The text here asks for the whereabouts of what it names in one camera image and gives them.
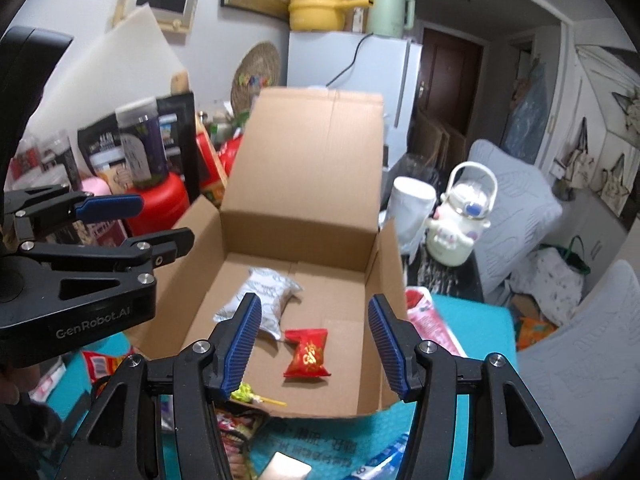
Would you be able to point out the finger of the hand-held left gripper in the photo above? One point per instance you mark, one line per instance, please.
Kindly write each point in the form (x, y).
(165, 245)
(112, 206)

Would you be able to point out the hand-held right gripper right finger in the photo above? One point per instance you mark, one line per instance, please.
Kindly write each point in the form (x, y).
(390, 350)

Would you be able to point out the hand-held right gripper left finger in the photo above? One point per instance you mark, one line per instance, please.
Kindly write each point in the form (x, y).
(242, 345)

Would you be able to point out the silver white snack packet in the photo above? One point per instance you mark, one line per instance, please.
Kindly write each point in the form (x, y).
(270, 290)

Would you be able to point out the red candy packet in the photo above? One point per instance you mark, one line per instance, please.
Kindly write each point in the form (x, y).
(307, 355)

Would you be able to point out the blue white snack tube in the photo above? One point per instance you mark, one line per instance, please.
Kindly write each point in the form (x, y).
(382, 460)

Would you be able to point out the cardboard box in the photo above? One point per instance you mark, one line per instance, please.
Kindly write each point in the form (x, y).
(310, 160)

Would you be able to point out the pink bottle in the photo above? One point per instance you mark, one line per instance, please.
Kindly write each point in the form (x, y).
(95, 185)

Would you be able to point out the red yellow snack packet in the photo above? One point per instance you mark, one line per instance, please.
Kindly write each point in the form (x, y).
(102, 365)

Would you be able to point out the red bottle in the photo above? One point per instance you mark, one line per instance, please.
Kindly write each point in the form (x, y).
(162, 200)

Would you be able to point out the yellow green candy stick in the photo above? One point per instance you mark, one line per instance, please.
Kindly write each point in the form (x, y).
(245, 391)

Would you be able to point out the pink red snack packet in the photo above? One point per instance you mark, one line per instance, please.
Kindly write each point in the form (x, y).
(430, 317)

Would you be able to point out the black pouch white label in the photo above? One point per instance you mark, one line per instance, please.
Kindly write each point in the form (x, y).
(100, 145)

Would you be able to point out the clear jar dark contents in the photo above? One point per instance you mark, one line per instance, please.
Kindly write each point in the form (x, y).
(60, 157)

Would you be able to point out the red printed snack packet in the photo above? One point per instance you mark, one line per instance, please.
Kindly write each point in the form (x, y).
(237, 430)

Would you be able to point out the black side table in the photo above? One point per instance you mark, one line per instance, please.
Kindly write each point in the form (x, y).
(450, 280)

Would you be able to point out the red gift pack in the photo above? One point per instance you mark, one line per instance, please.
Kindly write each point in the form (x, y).
(215, 165)

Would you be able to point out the plain black pouch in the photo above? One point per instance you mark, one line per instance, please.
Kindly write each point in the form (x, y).
(180, 125)

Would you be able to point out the teal bubble mailer mat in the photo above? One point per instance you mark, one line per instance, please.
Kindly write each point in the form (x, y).
(325, 440)

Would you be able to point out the silver foil packet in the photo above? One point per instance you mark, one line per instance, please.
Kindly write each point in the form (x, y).
(285, 467)

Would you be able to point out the white cartoon water bottle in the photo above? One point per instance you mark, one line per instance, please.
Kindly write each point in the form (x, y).
(455, 230)

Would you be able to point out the white foam board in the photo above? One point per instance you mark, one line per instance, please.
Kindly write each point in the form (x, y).
(115, 70)

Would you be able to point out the wooden board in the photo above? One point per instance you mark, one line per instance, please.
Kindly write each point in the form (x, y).
(179, 83)

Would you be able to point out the white cup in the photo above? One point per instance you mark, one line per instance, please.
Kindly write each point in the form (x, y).
(410, 210)

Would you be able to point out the orange packet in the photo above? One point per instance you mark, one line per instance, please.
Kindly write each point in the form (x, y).
(535, 332)

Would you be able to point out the white patterned bag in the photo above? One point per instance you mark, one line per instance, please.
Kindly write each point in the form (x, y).
(552, 285)

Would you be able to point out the grey covered sofa chair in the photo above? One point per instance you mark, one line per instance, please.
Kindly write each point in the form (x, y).
(575, 370)
(515, 200)

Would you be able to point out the clear glass cup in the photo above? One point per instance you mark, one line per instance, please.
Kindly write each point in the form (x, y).
(420, 165)

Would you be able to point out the round woven tray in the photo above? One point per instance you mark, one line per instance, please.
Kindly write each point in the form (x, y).
(260, 67)

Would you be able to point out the leaning cardboard sheets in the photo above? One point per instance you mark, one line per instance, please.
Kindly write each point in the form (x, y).
(440, 140)

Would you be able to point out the white fridge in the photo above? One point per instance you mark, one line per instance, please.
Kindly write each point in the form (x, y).
(320, 60)

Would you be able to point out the beige tote bag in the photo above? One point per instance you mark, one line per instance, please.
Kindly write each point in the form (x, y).
(577, 162)

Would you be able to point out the blue patterned hanging cloth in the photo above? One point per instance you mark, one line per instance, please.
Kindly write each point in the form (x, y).
(525, 110)

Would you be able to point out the yellow pot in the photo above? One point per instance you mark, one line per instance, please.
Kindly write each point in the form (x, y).
(315, 10)

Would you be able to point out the dark brown door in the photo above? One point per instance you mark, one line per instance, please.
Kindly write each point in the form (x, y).
(450, 75)

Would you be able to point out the pale green kettle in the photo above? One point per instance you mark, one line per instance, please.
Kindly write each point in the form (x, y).
(387, 10)

